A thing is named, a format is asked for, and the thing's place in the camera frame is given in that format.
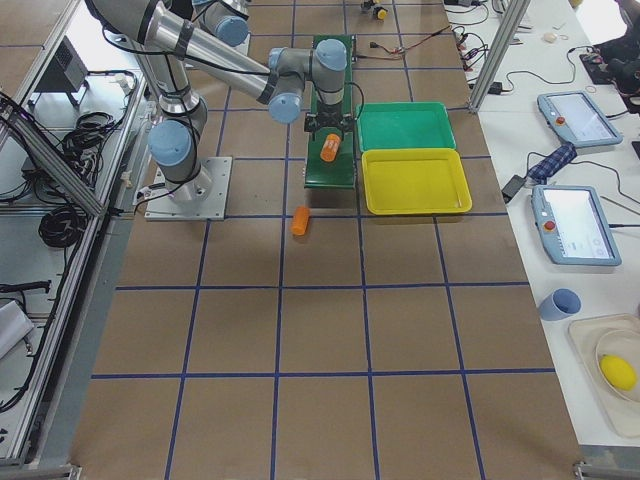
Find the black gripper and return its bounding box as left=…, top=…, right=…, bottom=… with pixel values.
left=304, top=102, right=353, bottom=140

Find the orange cylinder marked 4680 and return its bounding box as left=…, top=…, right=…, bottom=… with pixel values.
left=319, top=133, right=342, bottom=163

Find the plain orange cylinder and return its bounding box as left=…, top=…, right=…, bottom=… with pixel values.
left=290, top=205, right=310, bottom=236

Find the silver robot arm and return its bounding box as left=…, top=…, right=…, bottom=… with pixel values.
left=192, top=0, right=249, bottom=47
left=87, top=1, right=354, bottom=135

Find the green plastic tray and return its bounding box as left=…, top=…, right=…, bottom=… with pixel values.
left=357, top=102, right=456, bottom=151

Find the green conveyor belt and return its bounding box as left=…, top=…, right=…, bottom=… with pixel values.
left=304, top=35, right=356, bottom=189

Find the yellow plastic tray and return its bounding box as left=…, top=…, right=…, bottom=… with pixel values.
left=361, top=148, right=473, bottom=215

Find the black power adapter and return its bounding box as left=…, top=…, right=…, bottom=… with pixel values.
left=501, top=175, right=526, bottom=204

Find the blue folded umbrella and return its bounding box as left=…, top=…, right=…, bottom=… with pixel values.
left=527, top=142, right=577, bottom=185

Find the teach pendant far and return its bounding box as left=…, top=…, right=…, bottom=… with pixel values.
left=536, top=91, right=623, bottom=148

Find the teach pendant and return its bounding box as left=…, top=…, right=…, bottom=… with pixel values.
left=531, top=185, right=622, bottom=266
left=536, top=91, right=623, bottom=148

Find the teach pendant near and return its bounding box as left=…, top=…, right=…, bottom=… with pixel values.
left=531, top=185, right=622, bottom=266

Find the blue plastic cup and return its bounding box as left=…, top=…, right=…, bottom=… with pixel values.
left=538, top=288, right=582, bottom=321

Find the beige tray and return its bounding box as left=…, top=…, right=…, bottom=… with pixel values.
left=568, top=314, right=639, bottom=439

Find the beige bowl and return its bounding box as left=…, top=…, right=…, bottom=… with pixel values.
left=596, top=329, right=639, bottom=403

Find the yellow lemon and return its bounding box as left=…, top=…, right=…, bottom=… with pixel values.
left=599, top=355, right=637, bottom=391

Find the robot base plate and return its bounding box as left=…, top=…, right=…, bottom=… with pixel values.
left=144, top=157, right=232, bottom=221

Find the aluminium frame post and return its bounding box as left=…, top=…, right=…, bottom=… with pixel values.
left=468, top=0, right=530, bottom=113

